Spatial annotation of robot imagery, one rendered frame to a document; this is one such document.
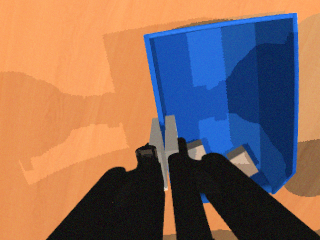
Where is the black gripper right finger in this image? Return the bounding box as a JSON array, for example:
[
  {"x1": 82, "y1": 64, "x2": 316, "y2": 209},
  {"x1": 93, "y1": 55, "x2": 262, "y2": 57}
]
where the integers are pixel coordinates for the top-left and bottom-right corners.
[{"x1": 165, "y1": 115, "x2": 320, "y2": 240}]

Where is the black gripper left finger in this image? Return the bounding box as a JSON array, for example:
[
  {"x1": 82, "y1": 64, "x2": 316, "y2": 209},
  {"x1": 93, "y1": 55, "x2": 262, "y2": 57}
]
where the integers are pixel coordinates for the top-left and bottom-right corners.
[{"x1": 46, "y1": 117, "x2": 168, "y2": 240}]

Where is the blue bin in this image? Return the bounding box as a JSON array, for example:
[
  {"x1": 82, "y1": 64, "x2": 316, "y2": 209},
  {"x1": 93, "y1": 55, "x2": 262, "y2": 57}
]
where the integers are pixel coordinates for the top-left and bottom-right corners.
[{"x1": 143, "y1": 13, "x2": 299, "y2": 195}]

